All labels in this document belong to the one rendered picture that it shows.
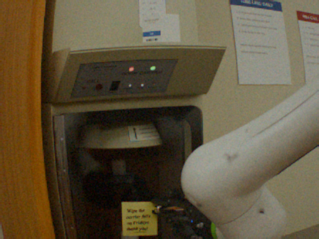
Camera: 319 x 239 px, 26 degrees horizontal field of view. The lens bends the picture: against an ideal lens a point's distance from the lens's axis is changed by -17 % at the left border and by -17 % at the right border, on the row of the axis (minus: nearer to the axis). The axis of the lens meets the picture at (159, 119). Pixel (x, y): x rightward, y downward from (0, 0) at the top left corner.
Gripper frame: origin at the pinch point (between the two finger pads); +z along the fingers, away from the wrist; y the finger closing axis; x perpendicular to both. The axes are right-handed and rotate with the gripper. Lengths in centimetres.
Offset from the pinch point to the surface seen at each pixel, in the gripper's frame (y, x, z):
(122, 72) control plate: 25.8, 8.7, -2.9
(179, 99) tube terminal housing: 20.2, -5.8, 4.5
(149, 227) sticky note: -4.7, 2.1, 3.4
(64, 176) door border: 7.1, 19.5, 3.4
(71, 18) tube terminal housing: 38.0, 16.8, 4.5
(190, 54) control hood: 28.7, -3.4, -5.6
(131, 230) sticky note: -5.0, 6.2, 3.5
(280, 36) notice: 37, -65, 47
